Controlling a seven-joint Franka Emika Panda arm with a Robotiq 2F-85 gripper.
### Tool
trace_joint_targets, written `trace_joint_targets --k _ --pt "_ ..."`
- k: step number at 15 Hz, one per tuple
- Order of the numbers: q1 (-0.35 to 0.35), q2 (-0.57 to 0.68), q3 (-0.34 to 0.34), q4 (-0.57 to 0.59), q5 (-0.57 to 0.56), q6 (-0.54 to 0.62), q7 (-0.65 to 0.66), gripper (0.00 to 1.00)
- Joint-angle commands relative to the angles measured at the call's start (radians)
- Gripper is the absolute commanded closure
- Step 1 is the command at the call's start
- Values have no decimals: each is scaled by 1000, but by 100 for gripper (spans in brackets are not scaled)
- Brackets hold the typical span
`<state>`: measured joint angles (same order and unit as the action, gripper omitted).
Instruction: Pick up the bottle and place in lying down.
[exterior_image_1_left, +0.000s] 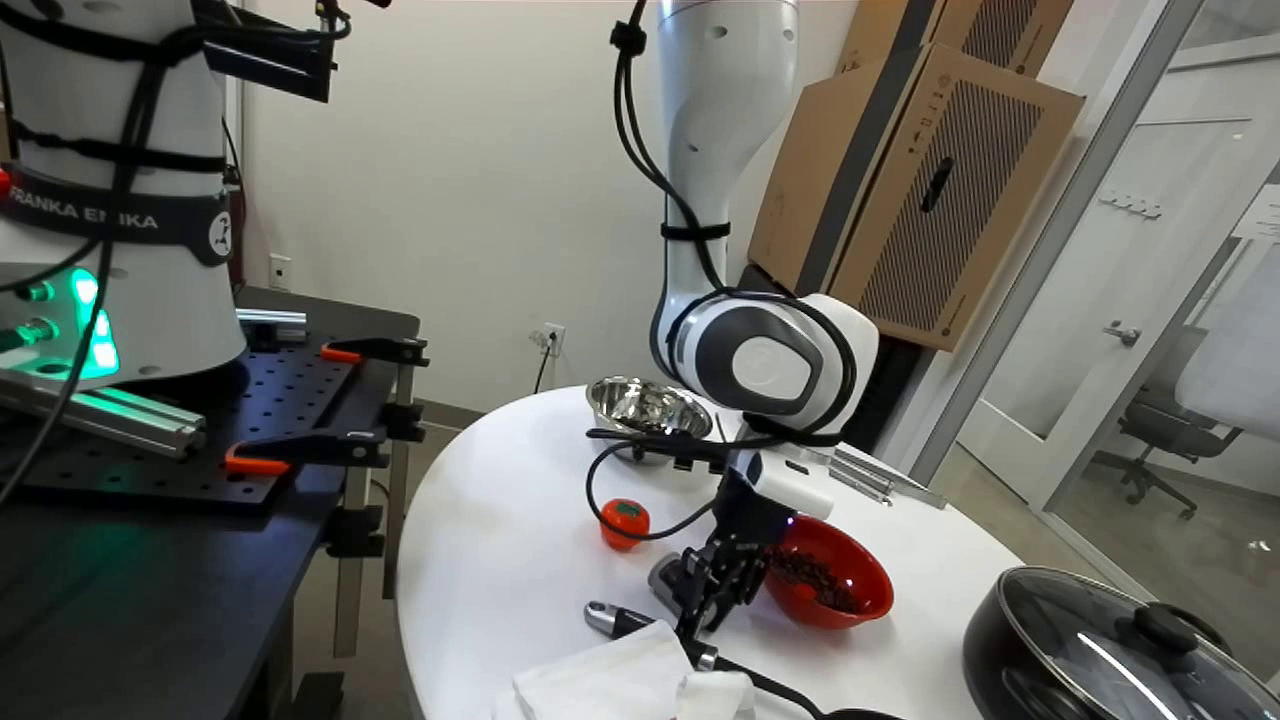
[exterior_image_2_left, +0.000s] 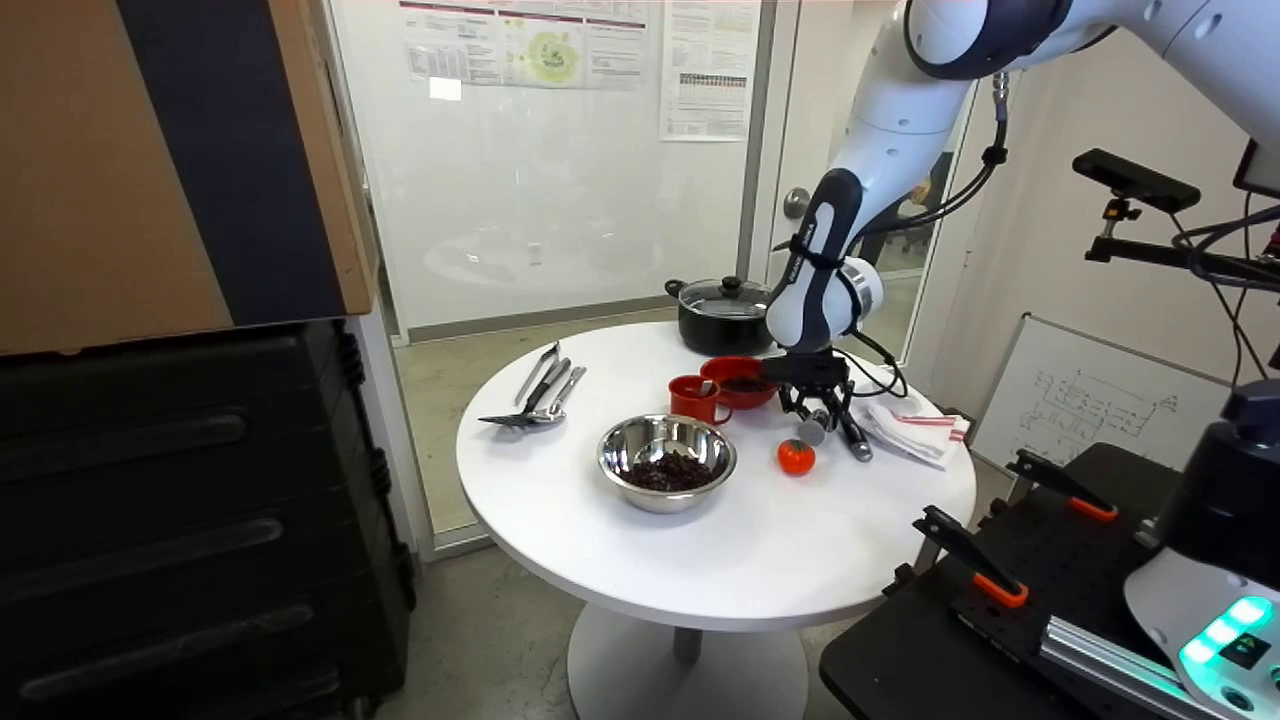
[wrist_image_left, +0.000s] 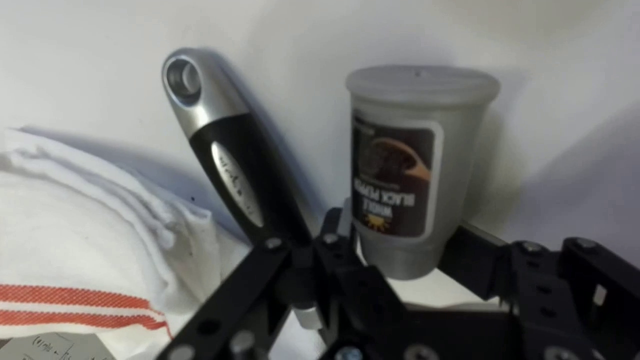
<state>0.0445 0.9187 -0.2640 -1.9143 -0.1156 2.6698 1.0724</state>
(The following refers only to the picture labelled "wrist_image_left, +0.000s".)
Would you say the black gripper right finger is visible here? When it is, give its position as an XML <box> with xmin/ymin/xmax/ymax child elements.
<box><xmin>411</xmin><ymin>222</ymin><xmax>640</xmax><ymax>360</ymax></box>

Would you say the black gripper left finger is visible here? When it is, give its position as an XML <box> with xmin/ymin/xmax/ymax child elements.
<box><xmin>153</xmin><ymin>206</ymin><xmax>410</xmax><ymax>360</ymax></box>

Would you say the grey black pepper bottle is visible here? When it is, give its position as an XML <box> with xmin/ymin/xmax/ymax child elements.
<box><xmin>344</xmin><ymin>63</ymin><xmax>502</xmax><ymax>282</ymax></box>

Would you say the white cloth with red stripes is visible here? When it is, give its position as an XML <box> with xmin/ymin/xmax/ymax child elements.
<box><xmin>0</xmin><ymin>127</ymin><xmax>231</xmax><ymax>360</ymax></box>

